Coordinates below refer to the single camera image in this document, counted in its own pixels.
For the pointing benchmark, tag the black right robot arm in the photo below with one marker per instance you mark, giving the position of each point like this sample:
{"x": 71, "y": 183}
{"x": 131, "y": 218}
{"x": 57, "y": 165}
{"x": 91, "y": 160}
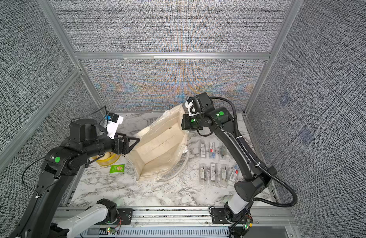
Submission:
{"x": 203, "y": 114}

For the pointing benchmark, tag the green snack packet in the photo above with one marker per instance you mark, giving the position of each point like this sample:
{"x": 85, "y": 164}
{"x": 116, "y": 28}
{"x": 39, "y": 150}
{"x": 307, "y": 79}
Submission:
{"x": 117, "y": 168}

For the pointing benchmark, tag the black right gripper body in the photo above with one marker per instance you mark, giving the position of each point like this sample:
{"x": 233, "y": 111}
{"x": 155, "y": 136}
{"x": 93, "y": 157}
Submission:
{"x": 194, "y": 123}

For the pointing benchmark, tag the yellow tape roll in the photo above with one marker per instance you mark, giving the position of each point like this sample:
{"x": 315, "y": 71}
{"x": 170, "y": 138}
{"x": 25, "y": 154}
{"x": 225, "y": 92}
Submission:
{"x": 107, "y": 159}

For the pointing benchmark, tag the aluminium front rail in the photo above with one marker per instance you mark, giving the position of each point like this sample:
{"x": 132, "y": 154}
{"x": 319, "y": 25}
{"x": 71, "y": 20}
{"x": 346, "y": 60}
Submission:
{"x": 194, "y": 222}

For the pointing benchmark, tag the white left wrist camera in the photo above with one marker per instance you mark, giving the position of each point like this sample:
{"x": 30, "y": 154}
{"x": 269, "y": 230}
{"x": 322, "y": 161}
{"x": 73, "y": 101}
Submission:
{"x": 112, "y": 122}

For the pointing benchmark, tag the clear compass set case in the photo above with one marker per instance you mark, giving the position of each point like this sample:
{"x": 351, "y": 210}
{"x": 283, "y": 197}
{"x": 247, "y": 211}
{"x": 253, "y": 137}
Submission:
{"x": 202, "y": 150}

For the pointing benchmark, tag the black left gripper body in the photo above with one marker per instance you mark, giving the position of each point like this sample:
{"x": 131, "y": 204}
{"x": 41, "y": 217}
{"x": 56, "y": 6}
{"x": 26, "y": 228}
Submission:
{"x": 117, "y": 147}

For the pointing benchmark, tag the beige canvas tote bag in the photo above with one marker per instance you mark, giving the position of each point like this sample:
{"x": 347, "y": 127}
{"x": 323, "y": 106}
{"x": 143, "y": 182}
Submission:
{"x": 160, "y": 147}

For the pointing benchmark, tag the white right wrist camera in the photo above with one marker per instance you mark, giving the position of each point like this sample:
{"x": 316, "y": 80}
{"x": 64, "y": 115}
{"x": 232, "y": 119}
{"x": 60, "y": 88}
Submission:
{"x": 190, "y": 107}

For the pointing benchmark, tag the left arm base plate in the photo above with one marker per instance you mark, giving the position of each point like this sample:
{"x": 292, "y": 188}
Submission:
{"x": 122, "y": 216}

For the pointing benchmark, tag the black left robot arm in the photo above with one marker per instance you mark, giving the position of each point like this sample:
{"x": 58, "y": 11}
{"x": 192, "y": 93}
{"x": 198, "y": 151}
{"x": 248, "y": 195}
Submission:
{"x": 87, "y": 139}

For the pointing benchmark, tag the clear compass case green insert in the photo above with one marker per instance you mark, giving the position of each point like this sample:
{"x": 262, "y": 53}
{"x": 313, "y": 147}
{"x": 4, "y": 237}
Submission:
{"x": 223, "y": 152}

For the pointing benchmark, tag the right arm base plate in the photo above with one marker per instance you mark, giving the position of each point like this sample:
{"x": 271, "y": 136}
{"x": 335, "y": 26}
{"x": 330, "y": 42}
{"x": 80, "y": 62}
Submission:
{"x": 224, "y": 215}

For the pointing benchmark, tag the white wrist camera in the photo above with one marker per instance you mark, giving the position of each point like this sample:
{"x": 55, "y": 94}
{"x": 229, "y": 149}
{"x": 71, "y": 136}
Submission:
{"x": 112, "y": 122}
{"x": 190, "y": 107}

